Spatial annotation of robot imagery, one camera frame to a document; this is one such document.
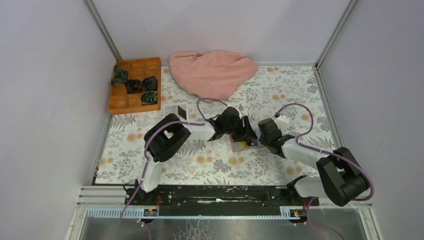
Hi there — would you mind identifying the white translucent card box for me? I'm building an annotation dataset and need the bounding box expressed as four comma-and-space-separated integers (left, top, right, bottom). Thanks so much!
161, 103, 190, 121

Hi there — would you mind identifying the floral table mat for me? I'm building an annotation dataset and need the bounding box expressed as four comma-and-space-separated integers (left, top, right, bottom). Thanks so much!
94, 66, 335, 185

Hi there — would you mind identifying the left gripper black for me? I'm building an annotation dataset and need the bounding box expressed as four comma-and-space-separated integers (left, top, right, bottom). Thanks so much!
222, 115, 256, 142

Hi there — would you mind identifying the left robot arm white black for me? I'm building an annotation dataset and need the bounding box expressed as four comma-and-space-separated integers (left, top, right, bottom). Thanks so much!
135, 106, 259, 206

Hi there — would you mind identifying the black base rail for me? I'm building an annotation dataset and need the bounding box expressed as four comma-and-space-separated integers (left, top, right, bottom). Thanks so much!
123, 185, 320, 217

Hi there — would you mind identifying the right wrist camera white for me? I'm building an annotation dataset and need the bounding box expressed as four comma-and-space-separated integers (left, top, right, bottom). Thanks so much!
274, 114, 290, 132

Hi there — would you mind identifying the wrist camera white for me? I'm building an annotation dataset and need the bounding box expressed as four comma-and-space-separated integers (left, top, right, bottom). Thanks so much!
235, 104, 244, 116
274, 114, 290, 132

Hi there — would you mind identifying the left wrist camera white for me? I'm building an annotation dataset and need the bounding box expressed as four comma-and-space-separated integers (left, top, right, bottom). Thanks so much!
235, 104, 244, 116

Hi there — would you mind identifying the gold credit card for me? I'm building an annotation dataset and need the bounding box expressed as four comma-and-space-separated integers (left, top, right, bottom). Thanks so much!
234, 141, 249, 152

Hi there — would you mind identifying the brown leather card holder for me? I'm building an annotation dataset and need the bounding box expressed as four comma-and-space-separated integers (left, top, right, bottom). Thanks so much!
229, 128, 265, 153

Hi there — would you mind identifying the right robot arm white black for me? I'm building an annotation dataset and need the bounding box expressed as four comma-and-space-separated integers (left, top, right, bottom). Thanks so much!
258, 116, 373, 207

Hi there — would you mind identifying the black rolled sock left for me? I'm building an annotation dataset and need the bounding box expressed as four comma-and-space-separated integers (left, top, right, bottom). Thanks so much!
124, 79, 142, 95

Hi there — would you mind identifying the dark patterned rolled sock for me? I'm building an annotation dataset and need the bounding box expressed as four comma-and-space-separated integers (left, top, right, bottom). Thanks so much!
140, 91, 158, 106

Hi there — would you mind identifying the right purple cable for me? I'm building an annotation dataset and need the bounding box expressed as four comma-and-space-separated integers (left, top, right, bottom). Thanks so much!
276, 102, 375, 240

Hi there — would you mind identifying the black rolled sock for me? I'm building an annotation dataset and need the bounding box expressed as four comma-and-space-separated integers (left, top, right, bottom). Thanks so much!
141, 76, 158, 92
124, 79, 142, 95

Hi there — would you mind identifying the wooden compartment tray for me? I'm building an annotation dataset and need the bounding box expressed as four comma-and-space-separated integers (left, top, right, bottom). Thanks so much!
108, 57, 161, 115

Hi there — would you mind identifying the black rolled sock right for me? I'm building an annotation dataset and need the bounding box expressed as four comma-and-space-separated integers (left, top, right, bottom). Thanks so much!
141, 76, 158, 92

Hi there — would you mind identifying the green patterned rolled sock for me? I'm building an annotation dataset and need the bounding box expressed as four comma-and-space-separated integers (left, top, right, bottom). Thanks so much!
110, 64, 129, 86

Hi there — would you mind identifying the pink cloth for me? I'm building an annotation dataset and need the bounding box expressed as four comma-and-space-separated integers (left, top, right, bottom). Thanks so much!
168, 50, 259, 100

